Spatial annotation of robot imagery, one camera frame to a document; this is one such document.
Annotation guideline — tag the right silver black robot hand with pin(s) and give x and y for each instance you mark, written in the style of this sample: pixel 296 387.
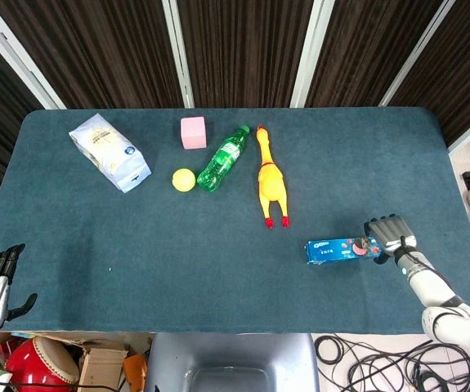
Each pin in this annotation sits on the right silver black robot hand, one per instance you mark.
pixel 390 233

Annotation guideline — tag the blue Oreo cookie box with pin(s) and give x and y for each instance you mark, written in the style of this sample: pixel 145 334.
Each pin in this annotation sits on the blue Oreo cookie box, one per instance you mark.
pixel 337 251

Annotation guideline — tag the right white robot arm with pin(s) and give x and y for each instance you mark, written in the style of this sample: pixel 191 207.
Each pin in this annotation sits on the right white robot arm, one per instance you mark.
pixel 443 300

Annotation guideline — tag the red drum with tan skin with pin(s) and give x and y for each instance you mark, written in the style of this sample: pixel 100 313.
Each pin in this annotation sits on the red drum with tan skin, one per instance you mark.
pixel 40 361

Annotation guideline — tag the yellow rubber chicken toy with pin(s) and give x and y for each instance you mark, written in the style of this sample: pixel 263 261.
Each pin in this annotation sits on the yellow rubber chicken toy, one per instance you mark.
pixel 272 178

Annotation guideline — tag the dark teal table cloth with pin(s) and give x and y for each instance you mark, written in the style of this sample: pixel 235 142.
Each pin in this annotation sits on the dark teal table cloth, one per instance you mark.
pixel 234 281

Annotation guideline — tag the orange bag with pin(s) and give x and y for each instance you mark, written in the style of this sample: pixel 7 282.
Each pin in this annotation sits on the orange bag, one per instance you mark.
pixel 135 369

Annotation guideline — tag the green plastic soda bottle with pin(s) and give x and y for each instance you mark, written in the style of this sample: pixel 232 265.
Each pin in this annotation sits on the green plastic soda bottle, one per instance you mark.
pixel 220 161

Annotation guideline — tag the white blue snack bag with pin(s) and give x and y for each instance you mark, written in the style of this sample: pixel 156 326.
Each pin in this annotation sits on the white blue snack bag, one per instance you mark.
pixel 108 152

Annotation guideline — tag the grey plastic chair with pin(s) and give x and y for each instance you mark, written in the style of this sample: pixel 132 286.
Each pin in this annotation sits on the grey plastic chair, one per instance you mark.
pixel 232 363

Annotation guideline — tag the yellow tennis ball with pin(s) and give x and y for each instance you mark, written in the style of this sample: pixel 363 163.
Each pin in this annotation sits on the yellow tennis ball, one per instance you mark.
pixel 184 179

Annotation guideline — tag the pink foam cube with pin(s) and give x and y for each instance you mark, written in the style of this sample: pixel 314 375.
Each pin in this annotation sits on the pink foam cube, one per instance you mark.
pixel 193 132

